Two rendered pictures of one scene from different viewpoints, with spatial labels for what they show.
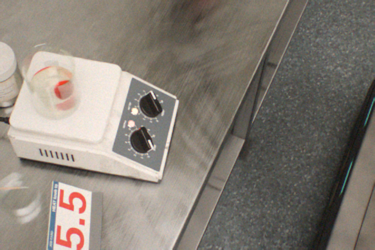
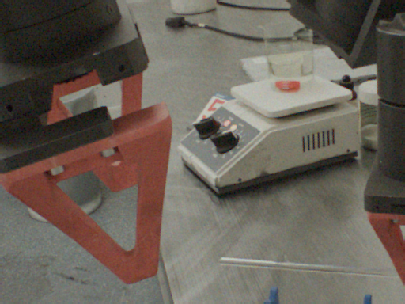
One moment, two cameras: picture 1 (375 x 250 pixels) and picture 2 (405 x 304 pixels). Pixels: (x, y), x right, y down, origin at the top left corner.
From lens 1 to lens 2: 133 cm
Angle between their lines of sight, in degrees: 94
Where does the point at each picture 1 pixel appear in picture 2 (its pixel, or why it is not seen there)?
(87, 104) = (266, 92)
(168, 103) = (217, 163)
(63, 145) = not seen: hidden behind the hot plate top
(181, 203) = not seen: hidden behind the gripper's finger
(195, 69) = (233, 224)
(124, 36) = (343, 209)
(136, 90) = (247, 134)
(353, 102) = not seen: outside the picture
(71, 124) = (263, 84)
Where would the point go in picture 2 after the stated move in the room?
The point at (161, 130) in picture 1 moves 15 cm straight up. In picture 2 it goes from (203, 150) to (191, 31)
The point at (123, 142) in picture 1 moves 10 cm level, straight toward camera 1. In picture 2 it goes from (220, 115) to (172, 100)
